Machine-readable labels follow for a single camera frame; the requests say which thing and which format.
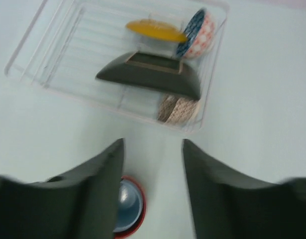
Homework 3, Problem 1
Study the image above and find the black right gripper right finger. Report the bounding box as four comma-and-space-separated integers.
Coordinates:
183, 139, 306, 239

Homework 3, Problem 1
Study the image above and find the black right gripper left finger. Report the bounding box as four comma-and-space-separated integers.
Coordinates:
0, 139, 124, 239

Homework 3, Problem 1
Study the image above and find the black floral mug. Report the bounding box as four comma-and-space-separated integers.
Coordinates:
114, 175, 146, 239

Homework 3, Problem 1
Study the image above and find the brown lattice pattern bowl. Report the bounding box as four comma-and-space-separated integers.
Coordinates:
157, 94, 200, 125

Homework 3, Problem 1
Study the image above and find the black floral square plate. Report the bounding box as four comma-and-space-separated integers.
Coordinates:
96, 52, 202, 101

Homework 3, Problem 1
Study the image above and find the clear wire dish rack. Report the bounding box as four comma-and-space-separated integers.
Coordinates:
3, 0, 230, 136

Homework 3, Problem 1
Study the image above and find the blue triangle pattern bowl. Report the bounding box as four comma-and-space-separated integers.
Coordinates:
175, 8, 216, 59

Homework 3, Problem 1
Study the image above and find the yellow round plate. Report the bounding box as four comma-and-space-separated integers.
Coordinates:
125, 19, 188, 43

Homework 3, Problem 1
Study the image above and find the light blue cup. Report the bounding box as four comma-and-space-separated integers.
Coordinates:
113, 179, 143, 233

